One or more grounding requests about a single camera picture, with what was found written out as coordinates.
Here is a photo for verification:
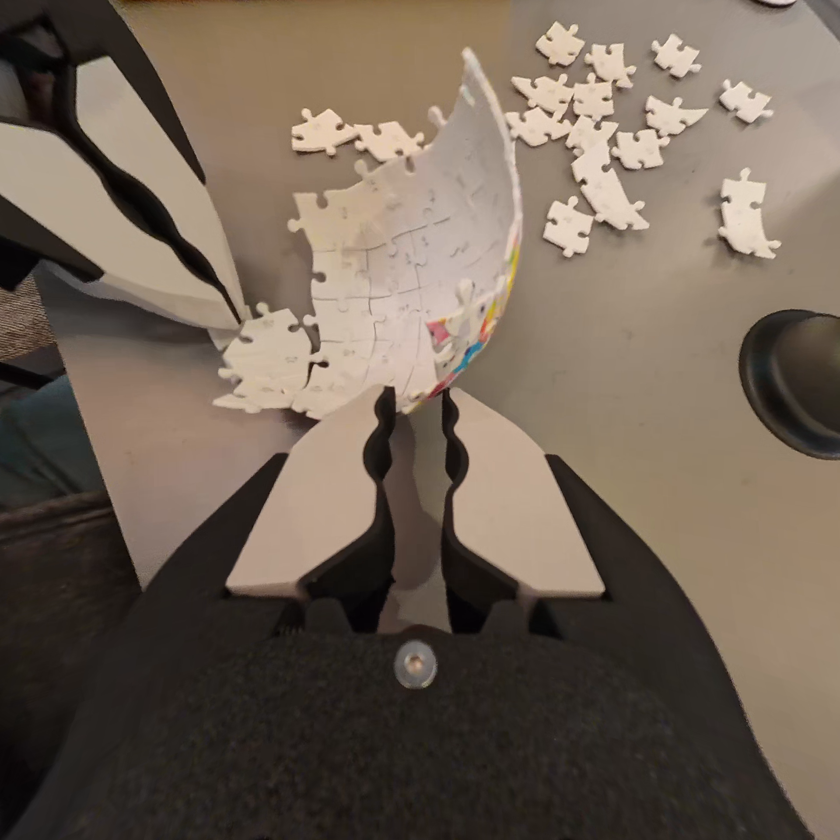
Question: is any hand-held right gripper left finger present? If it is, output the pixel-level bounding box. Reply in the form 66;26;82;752
225;386;396;599

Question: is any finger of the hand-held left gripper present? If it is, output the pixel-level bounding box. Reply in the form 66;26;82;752
0;120;244;331
62;56;252;327

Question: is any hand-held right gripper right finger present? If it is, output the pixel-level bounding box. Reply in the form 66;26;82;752
441;388;606;599

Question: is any partly built colourful puzzle ball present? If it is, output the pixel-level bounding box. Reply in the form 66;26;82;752
211;47;524;421

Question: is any black round puzzle stand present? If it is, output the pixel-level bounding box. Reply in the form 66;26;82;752
738;310;840;460

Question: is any group of white puzzle pieces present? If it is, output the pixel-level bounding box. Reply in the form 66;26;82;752
290;21;782;260

